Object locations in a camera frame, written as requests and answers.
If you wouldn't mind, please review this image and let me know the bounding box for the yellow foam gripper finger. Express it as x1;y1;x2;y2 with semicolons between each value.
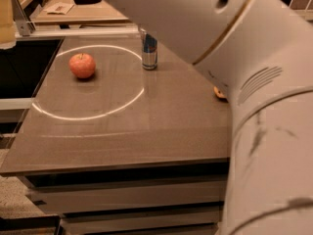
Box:
0;0;16;49

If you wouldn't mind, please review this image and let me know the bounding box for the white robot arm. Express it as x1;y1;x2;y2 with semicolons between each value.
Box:
1;0;313;235

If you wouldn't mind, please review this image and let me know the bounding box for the red apple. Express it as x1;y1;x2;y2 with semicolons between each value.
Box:
68;53;96;79

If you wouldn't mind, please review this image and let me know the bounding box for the paper sheet on desk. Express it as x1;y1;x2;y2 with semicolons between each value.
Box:
45;2;73;15

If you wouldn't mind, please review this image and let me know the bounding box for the blue silver energy drink can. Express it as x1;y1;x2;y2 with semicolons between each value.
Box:
140;30;157;71

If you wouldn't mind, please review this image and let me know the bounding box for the orange fruit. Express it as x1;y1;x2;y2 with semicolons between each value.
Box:
213;86;226;100

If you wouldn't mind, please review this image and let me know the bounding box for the grey drawer cabinet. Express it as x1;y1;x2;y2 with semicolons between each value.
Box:
24;162;229;235

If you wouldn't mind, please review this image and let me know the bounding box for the left metal bracket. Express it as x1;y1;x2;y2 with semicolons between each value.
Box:
11;0;35;36

